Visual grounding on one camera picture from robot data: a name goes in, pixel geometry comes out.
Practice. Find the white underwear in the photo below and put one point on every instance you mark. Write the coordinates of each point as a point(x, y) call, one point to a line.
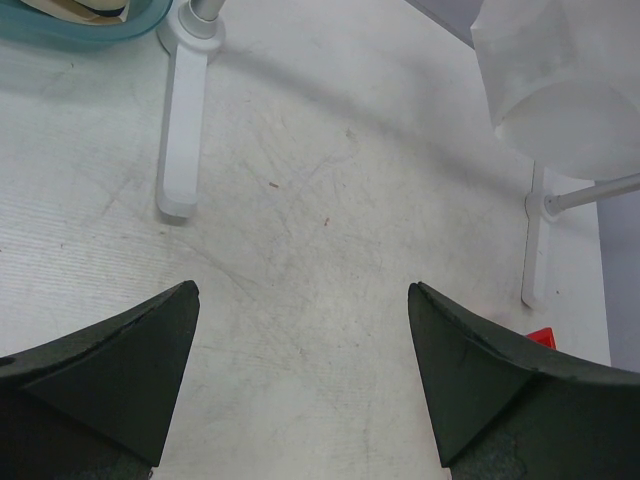
point(562, 82)

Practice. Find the white clothes rack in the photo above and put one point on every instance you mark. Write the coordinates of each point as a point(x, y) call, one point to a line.
point(193, 32)

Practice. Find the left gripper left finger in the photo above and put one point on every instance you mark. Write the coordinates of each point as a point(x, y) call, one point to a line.
point(98, 403)

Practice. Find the teal laundry basket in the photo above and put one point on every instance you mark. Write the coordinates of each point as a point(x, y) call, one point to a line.
point(21, 23)

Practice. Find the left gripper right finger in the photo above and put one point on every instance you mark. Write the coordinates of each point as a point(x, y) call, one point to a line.
point(505, 407)

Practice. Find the red clothespin bin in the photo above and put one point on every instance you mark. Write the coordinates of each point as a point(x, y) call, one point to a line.
point(544, 336)

